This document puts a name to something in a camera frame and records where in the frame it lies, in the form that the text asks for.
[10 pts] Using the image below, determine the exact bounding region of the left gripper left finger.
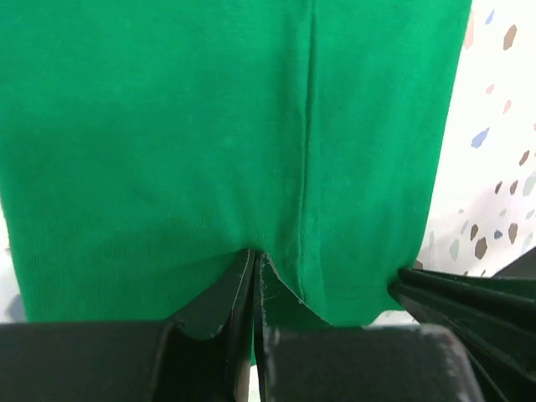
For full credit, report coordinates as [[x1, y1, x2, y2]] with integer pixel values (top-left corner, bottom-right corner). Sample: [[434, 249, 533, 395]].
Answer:
[[1, 250, 255, 402]]

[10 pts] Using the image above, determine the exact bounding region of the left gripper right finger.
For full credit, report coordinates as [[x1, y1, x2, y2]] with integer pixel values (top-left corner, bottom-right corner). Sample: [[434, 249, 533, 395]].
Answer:
[[255, 253, 484, 401]]

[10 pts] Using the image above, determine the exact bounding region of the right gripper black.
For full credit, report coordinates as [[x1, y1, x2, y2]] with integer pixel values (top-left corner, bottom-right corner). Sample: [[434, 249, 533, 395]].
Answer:
[[389, 247, 536, 401]]

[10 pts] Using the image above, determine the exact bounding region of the green t shirt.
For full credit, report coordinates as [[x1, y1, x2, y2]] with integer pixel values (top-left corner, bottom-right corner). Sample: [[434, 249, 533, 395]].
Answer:
[[1, 1, 471, 327]]

